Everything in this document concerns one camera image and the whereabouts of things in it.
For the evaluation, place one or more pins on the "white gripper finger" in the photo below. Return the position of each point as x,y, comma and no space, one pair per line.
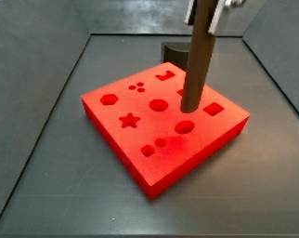
191,12
220,16

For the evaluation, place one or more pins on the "brown oval peg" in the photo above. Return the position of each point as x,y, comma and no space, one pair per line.
199,57

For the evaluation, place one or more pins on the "red shape-sorting block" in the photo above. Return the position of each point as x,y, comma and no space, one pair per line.
159,141

